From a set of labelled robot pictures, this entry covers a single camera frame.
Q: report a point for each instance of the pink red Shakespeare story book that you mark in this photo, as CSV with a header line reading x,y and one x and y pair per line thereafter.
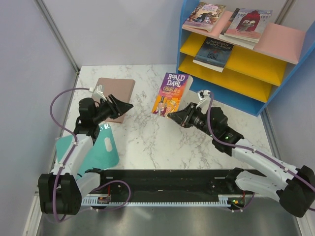
x,y
249,24

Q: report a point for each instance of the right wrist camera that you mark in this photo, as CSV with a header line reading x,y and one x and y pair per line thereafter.
x,y
203,95

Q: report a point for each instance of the aluminium frame rail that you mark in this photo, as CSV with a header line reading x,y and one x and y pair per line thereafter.
x,y
56,33

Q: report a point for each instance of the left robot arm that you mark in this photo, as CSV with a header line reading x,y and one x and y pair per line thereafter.
x,y
59,191

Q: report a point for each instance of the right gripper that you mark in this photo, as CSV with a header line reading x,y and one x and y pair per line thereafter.
x,y
183,117

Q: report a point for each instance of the blue shelf unit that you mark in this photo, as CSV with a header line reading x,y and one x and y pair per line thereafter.
x,y
251,78

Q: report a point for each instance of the Roald Dahl Charlie book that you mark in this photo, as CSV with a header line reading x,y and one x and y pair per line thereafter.
x,y
173,88

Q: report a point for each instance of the Nineteen Eighty-Four book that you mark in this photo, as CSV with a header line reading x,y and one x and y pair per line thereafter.
x,y
213,54

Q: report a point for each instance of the Edward Tulane book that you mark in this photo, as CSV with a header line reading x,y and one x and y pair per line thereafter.
x,y
227,25

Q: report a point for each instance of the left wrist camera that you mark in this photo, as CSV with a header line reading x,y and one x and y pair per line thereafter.
x,y
97,93

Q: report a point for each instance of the purple illustrated book on shelf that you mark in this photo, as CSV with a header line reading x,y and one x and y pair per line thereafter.
x,y
205,16

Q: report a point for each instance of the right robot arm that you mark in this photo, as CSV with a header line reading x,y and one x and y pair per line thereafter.
x,y
292,187

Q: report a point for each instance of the A Tale of Two Cities book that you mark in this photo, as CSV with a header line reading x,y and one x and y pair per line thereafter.
x,y
237,42

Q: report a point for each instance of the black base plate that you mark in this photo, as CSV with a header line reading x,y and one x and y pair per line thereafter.
x,y
167,185

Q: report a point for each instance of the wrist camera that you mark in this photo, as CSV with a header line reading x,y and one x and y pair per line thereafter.
x,y
97,93
203,95

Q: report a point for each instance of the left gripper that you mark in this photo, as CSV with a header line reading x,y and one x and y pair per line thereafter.
x,y
117,107

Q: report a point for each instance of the teal plastic file folder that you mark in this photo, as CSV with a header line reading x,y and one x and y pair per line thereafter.
x,y
103,155

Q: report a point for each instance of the white cable duct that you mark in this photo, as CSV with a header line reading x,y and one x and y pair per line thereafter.
x,y
96,201

